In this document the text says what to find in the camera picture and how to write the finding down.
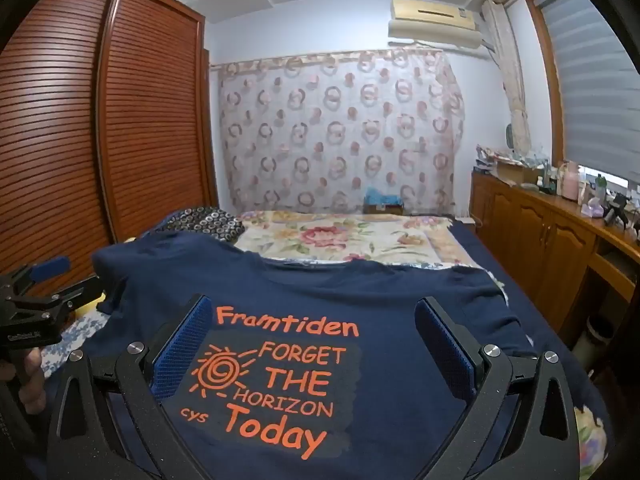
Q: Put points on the person's left hand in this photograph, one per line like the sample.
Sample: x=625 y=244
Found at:
x=32 y=377

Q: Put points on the navy printed t-shirt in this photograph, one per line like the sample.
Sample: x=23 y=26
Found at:
x=360 y=290

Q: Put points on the cream floral quilt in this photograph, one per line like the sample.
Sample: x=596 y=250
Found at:
x=325 y=237

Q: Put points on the navy bed sheet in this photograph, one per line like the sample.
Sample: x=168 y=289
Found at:
x=500 y=255

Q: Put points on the tied floral curtain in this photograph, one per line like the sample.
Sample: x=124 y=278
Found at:
x=515 y=90

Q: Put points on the stack of papers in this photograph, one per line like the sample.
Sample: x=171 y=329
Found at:
x=495 y=155

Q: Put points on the grey window blind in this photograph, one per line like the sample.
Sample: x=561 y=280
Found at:
x=590 y=85

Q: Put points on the purple small item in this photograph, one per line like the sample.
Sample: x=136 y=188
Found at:
x=592 y=208

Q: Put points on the blue cloth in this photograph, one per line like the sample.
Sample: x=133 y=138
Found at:
x=384 y=196

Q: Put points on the beige air conditioner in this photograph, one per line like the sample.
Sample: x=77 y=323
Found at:
x=430 y=15

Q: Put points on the cluster of small bottles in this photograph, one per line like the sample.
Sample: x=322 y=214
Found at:
x=550 y=175

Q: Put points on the cardboard box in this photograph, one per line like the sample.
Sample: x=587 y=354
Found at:
x=382 y=209

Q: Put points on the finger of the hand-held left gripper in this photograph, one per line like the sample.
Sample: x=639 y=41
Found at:
x=50 y=267
x=75 y=292

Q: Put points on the wooden cabinet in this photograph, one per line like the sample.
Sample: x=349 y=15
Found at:
x=530 y=240

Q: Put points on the white round container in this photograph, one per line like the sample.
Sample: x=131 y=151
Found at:
x=597 y=335

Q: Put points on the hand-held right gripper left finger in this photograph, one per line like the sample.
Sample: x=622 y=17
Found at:
x=182 y=347

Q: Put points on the wooden louvred wardrobe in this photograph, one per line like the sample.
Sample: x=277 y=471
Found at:
x=60 y=135

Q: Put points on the wooden window frame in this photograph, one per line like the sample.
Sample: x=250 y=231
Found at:
x=547 y=85

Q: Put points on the dark circle-patterned folded cloth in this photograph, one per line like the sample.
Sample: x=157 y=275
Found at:
x=210 y=222

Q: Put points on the pink bottle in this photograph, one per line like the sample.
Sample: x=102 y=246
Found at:
x=571 y=180

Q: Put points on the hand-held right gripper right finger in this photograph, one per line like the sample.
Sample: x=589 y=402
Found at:
x=440 y=355

